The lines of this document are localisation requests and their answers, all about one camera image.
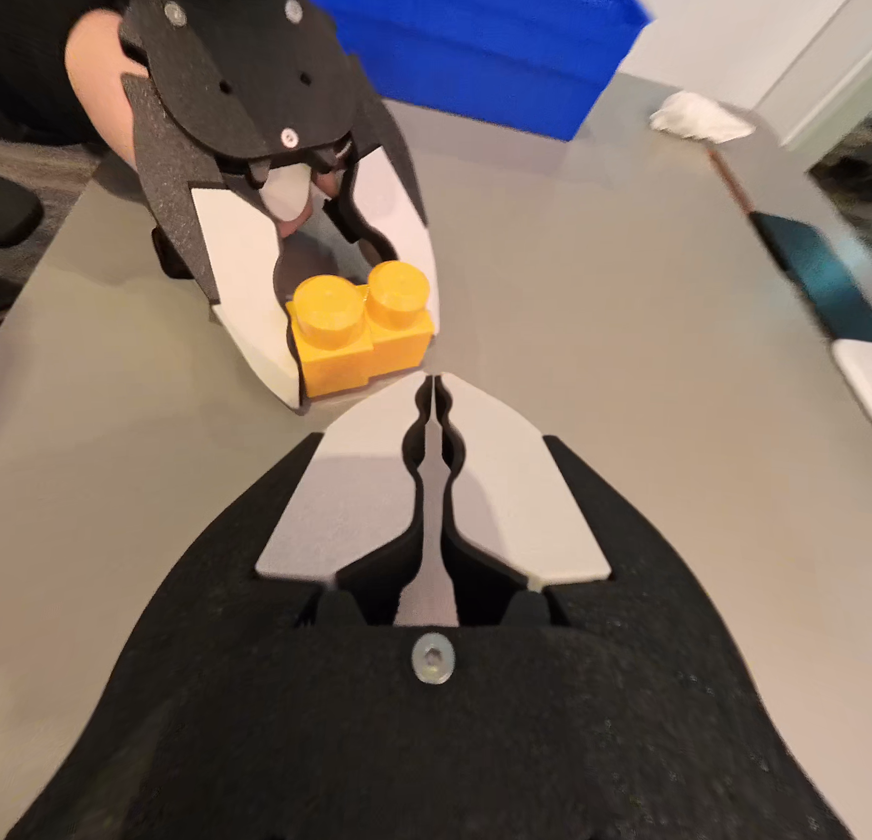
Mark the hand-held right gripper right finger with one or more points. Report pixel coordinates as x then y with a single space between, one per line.
525 499

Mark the white flat object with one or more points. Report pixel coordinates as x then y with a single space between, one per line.
859 377

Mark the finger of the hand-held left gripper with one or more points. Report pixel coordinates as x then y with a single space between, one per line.
395 206
245 268

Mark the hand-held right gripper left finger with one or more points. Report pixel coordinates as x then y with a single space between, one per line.
341 499

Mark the white cloth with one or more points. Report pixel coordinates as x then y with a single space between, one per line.
698 118

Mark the dark tablet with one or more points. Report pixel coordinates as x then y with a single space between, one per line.
824 275

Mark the yellow mega block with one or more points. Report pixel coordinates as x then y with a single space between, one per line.
354 356

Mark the person's left hand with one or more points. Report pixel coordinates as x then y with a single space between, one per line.
102 84

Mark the blue storage bin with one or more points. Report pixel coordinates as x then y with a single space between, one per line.
491 50

